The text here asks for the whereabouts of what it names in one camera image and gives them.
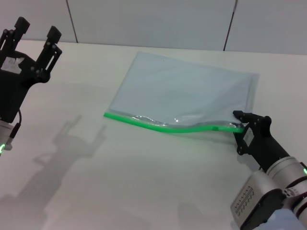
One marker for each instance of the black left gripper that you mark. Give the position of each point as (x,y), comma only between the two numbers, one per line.
(9,91)

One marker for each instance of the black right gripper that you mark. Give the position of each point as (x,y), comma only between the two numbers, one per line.
(266,151)

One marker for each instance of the clear green-zipper document bag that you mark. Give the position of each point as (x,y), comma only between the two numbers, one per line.
(180,79)

